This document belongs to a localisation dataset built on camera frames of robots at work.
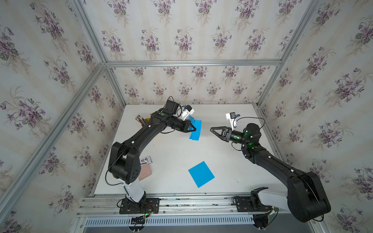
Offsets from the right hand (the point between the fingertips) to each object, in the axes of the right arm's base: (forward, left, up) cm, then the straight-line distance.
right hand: (212, 131), depth 73 cm
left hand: (+4, +8, -4) cm, 10 cm away
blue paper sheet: (+2, +8, -7) cm, 11 cm away
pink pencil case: (-12, +38, -26) cm, 48 cm away
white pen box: (-6, +39, -24) cm, 46 cm away
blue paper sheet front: (-13, +5, -26) cm, 30 cm away
